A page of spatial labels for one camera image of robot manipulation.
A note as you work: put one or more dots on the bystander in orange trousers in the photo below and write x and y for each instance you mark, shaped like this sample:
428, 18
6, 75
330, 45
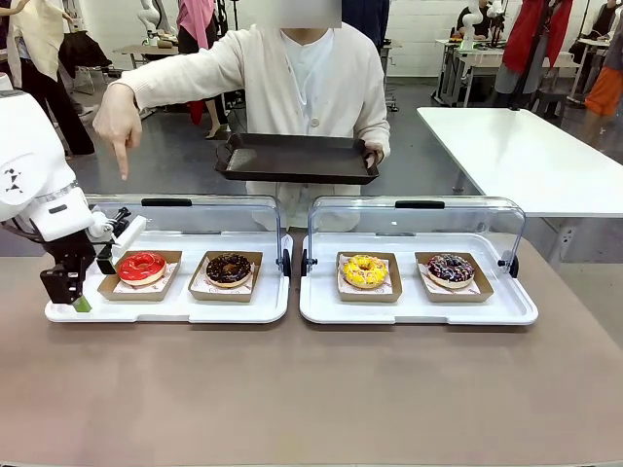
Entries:
603, 87

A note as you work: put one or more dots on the person's left hand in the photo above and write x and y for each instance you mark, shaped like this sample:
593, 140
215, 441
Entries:
377, 154

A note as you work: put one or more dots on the clear hinged display lid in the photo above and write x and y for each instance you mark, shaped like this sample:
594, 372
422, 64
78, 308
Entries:
219, 214
462, 219

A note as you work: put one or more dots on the grey stool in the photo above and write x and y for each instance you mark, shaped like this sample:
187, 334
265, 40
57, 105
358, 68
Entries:
547, 99

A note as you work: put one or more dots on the white printed paper liner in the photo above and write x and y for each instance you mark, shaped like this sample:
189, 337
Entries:
165, 287
474, 289
343, 289
253, 287

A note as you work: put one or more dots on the chocolate sprinkled donut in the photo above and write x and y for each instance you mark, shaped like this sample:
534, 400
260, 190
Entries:
219, 277

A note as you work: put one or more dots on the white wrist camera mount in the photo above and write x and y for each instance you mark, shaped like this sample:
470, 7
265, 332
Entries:
127, 232

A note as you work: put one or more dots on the bystander in navy clothes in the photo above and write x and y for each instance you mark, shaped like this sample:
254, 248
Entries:
365, 24

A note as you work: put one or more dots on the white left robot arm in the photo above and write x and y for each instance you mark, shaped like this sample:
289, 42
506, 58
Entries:
24, 146

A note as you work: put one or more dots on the large white table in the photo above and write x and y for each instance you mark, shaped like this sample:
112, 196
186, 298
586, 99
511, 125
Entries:
525, 155

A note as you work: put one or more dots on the brown cardboard donut box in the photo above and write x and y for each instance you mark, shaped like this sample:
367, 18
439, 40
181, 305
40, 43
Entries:
395, 287
109, 289
197, 289
484, 287

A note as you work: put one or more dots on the yellow sprinkled donut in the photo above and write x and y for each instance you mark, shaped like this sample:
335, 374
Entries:
355, 276

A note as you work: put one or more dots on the dark berry sprinkled donut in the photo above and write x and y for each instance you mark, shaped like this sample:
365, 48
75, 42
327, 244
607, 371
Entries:
440, 277

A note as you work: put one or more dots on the bystander in pink top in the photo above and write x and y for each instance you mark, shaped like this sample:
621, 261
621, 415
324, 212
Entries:
194, 24

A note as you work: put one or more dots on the person's torso cream cardigan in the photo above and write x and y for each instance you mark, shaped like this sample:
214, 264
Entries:
302, 87

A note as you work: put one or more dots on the bystander in red vest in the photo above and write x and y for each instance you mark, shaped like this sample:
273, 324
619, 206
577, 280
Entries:
530, 34

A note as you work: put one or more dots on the red glazed donut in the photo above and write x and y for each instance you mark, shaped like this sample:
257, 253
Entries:
132, 273

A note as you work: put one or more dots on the person's right forearm cream sleeve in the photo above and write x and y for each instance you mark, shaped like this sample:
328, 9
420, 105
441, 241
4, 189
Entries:
185, 73

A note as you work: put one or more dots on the white display tray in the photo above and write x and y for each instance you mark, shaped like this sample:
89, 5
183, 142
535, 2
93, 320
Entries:
414, 311
229, 311

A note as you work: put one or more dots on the grey background workbench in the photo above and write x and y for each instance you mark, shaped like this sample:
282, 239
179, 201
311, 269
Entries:
477, 63

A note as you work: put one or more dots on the black jacket on chair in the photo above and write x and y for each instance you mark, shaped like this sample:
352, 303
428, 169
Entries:
83, 53

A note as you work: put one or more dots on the bystander in cream top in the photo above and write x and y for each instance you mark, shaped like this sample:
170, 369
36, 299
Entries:
39, 58

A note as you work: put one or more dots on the dark brown serving tray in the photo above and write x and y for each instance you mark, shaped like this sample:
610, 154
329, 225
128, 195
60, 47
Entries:
297, 160

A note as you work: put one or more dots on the person's right hand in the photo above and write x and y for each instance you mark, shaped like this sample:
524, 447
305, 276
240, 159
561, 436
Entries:
117, 121

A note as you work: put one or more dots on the brown background table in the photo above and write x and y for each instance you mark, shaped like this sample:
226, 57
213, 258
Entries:
146, 49

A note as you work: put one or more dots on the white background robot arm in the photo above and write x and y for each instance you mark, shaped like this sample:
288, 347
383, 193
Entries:
148, 19
469, 24

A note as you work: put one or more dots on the person's left forearm cream sleeve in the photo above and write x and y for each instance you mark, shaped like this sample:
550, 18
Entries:
377, 121

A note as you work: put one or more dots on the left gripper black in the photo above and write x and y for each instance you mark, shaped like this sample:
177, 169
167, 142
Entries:
73, 253

